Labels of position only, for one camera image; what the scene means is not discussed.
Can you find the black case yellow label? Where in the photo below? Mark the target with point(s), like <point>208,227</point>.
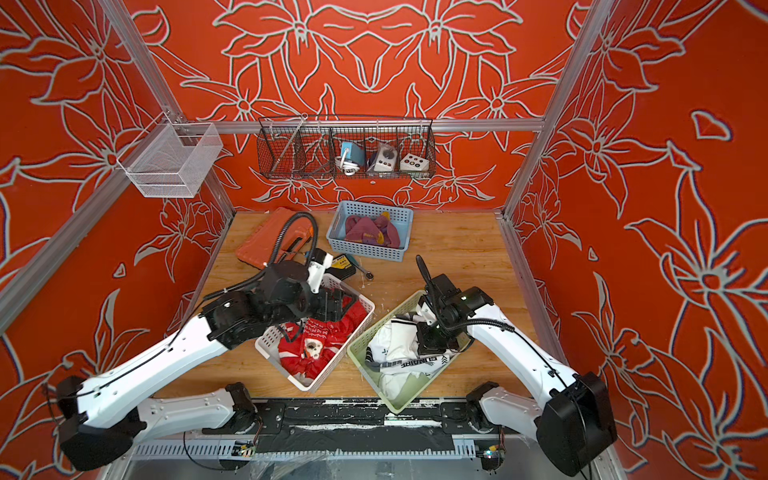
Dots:
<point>342,267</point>

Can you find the white round socket adapter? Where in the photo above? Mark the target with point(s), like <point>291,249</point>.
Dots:
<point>385,159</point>

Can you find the blue white charger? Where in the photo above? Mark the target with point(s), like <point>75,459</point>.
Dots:
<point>351,155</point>

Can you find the red cat face sock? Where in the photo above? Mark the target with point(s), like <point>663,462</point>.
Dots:
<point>320,342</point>

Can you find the white perforated plastic basket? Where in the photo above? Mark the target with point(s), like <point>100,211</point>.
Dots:
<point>267,344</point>

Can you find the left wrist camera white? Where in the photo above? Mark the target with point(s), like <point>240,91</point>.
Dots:
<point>319,262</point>

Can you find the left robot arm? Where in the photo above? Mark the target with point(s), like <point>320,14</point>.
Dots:
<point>105,415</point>

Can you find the orange plastic tool case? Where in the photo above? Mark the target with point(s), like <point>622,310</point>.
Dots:
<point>257,248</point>

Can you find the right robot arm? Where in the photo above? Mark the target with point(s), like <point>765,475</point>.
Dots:
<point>570,415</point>

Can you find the red christmas sock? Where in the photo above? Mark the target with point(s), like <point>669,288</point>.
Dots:
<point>354,316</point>

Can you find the green perforated plastic basket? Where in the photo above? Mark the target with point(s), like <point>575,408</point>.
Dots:
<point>413,387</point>

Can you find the white wire mesh basket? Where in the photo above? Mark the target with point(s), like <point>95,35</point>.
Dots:
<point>172,161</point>

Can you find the black wire wall basket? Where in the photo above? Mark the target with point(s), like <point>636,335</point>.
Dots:
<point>308,147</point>

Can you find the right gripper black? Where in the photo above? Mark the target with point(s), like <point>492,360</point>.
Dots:
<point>425,344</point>

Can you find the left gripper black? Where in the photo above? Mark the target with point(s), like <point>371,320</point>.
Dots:
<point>327,313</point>

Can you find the blue perforated plastic basket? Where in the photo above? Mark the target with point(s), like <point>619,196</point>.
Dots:
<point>402,218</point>

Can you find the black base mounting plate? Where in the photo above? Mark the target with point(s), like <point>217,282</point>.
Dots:
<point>436,426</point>

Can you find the ratchet wrench green handle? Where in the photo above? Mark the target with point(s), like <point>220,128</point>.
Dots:
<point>367,274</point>

